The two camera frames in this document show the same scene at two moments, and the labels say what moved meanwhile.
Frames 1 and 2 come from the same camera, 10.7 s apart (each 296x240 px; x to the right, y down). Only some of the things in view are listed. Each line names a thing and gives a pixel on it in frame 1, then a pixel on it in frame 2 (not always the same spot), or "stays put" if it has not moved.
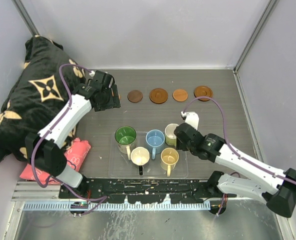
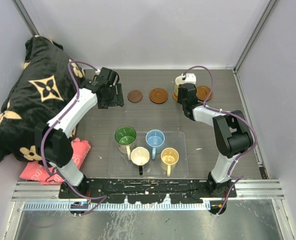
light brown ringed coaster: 203,91 stays put
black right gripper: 180,146 -> 179,100
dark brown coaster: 134,96 stays put
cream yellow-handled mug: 170,137 -> 178,80
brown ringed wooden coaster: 158,95 stays put
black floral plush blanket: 35,97 stays put
